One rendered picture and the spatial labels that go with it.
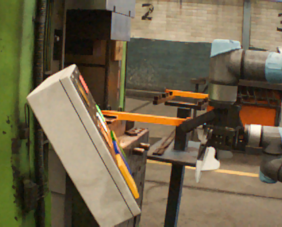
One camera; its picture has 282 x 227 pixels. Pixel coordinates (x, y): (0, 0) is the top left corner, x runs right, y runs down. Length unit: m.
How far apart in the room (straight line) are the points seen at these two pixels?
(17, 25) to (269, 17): 8.14
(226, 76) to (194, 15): 8.08
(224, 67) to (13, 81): 0.56
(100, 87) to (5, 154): 0.68
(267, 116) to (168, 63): 4.63
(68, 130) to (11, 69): 0.45
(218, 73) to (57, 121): 0.44
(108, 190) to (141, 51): 8.58
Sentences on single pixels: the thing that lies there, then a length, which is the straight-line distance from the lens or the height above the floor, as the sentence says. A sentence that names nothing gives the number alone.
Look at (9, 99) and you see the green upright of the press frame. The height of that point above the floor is 1.09.
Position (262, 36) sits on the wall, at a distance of 8.87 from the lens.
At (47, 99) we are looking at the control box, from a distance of 0.61.
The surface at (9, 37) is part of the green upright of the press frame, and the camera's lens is 1.04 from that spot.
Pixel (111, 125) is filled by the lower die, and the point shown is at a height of 0.97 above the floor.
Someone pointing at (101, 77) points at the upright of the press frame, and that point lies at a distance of 1.63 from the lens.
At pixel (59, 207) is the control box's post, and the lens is 0.84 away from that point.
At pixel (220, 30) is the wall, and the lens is 8.87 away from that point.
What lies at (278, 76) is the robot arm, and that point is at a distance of 0.89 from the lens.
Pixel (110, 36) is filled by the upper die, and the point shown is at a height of 1.28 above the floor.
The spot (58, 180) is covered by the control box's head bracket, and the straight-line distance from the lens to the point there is 0.81.
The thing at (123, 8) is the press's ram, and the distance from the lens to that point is 1.33.
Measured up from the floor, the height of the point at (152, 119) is 1.00.
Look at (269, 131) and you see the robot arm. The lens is 1.27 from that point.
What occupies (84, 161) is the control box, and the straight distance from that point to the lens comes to 0.63.
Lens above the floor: 1.25
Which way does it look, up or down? 10 degrees down
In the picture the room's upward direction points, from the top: 3 degrees clockwise
